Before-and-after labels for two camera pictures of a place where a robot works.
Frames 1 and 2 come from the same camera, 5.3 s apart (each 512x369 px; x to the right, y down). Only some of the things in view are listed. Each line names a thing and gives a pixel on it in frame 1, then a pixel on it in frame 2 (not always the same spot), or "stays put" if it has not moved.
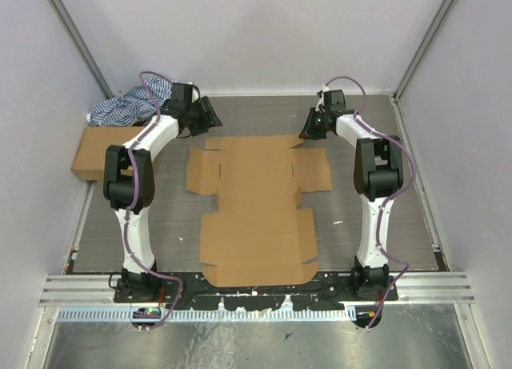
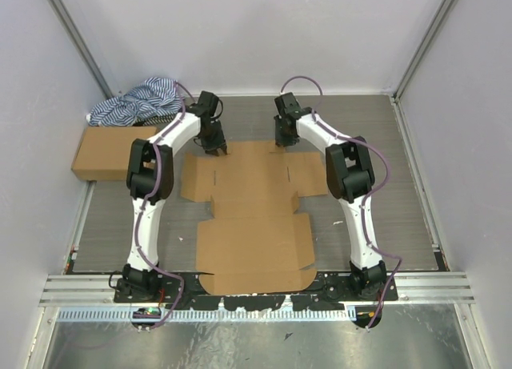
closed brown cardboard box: x=90 y=159 stays put
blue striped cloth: x=134 y=107 stays put
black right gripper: x=309 y=131 → x=281 y=139
